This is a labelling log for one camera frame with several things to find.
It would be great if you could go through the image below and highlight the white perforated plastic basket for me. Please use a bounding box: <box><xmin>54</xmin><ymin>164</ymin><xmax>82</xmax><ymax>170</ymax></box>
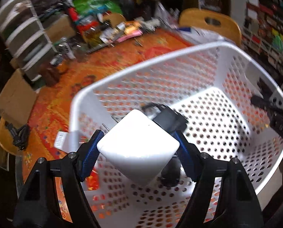
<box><xmin>68</xmin><ymin>41</ymin><xmax>283</xmax><ymax>227</ymax></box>

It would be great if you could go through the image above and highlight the black power adapter with cable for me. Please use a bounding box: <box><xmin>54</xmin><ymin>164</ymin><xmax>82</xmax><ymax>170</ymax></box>
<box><xmin>141</xmin><ymin>102</ymin><xmax>188</xmax><ymax>134</ymax></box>

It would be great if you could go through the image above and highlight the large white power adapter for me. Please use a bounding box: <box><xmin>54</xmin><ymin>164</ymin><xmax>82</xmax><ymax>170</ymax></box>
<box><xmin>97</xmin><ymin>110</ymin><xmax>180</xmax><ymax>186</ymax></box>

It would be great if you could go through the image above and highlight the black toy car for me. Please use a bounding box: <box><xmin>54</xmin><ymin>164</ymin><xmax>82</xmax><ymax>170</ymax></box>
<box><xmin>160</xmin><ymin>155</ymin><xmax>181</xmax><ymax>187</ymax></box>

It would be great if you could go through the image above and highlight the left wooden chair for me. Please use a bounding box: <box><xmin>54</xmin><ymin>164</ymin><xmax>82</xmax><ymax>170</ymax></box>
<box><xmin>0</xmin><ymin>118</ymin><xmax>19</xmax><ymax>156</ymax></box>

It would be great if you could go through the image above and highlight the wooden chair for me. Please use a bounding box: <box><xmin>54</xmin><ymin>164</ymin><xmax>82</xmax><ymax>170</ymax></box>
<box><xmin>103</xmin><ymin>13</ymin><xmax>126</xmax><ymax>28</ymax></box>
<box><xmin>178</xmin><ymin>8</ymin><xmax>242</xmax><ymax>47</ymax></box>
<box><xmin>0</xmin><ymin>118</ymin><xmax>19</xmax><ymax>156</ymax></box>

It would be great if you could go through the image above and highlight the white shoe shelf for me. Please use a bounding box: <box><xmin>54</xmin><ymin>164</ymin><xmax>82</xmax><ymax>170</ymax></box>
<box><xmin>241</xmin><ymin>0</ymin><xmax>283</xmax><ymax>78</ymax></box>

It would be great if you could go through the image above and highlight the red floral tablecloth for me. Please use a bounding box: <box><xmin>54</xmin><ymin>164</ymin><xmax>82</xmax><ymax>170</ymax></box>
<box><xmin>15</xmin><ymin>29</ymin><xmax>193</xmax><ymax>184</ymax></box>

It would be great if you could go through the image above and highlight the cardboard box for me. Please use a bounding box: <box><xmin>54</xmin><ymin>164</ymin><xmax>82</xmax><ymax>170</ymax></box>
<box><xmin>0</xmin><ymin>69</ymin><xmax>37</xmax><ymax>129</ymax></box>

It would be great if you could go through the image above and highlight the white and blue paper bag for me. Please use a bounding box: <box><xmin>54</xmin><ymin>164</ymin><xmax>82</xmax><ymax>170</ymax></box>
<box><xmin>177</xmin><ymin>27</ymin><xmax>225</xmax><ymax>44</ymax></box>

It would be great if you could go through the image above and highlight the right wooden chair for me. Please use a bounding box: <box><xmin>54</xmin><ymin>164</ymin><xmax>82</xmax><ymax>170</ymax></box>
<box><xmin>178</xmin><ymin>8</ymin><xmax>242</xmax><ymax>47</ymax></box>

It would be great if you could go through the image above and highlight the white power strip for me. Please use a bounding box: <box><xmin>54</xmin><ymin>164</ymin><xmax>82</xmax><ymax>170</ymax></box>
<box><xmin>143</xmin><ymin>19</ymin><xmax>160</xmax><ymax>31</ymax></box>

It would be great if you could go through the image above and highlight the white label bottle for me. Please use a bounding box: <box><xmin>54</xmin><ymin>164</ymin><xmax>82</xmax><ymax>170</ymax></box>
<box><xmin>60</xmin><ymin>38</ymin><xmax>76</xmax><ymax>60</ymax></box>

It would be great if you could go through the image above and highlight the glass jar with pickles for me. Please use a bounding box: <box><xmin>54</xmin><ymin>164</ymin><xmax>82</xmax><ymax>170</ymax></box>
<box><xmin>83</xmin><ymin>25</ymin><xmax>104</xmax><ymax>48</ymax></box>

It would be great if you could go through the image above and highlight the white plastic drawer tower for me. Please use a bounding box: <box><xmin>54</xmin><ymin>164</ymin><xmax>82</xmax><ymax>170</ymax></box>
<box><xmin>0</xmin><ymin>0</ymin><xmax>57</xmax><ymax>82</ymax></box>

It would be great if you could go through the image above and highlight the far wooden chair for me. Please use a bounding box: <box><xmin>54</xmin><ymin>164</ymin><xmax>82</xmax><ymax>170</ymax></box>
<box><xmin>103</xmin><ymin>13</ymin><xmax>126</xmax><ymax>28</ymax></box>

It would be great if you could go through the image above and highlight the green shopping bag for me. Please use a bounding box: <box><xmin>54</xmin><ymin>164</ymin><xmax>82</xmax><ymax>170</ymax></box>
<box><xmin>72</xmin><ymin>0</ymin><xmax>122</xmax><ymax>16</ymax></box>

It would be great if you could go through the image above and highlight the black phone stand mount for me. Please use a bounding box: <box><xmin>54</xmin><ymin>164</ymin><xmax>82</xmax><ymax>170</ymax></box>
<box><xmin>5</xmin><ymin>121</ymin><xmax>30</xmax><ymax>150</ymax></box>

